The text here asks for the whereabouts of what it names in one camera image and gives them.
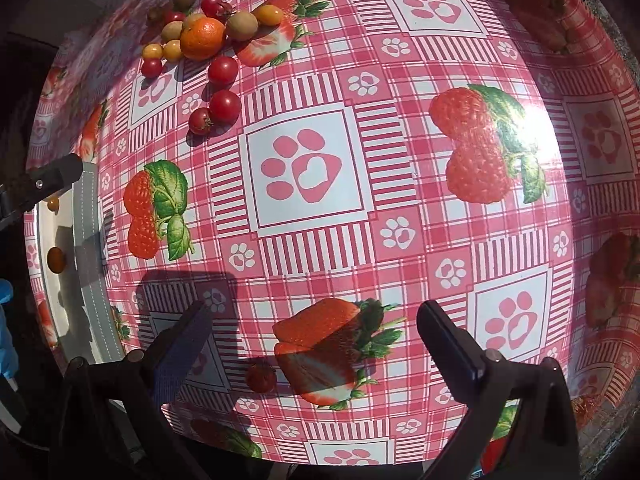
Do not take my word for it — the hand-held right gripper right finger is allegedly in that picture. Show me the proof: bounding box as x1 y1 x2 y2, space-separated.
416 300 583 480

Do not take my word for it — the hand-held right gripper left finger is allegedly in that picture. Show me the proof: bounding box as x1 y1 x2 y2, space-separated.
50 301 215 480

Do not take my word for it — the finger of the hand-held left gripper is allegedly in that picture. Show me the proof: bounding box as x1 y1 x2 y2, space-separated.
0 154 84 232

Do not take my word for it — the white bin with grey rim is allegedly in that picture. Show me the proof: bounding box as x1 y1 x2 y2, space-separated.
22 160 132 367

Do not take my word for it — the person's left hand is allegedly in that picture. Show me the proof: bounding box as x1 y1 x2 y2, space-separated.
0 280 21 382

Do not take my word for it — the red checked strawberry print tablecloth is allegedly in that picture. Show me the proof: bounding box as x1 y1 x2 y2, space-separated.
25 0 640 467

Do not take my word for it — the orange tangerine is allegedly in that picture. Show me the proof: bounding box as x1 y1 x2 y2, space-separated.
180 16 227 61

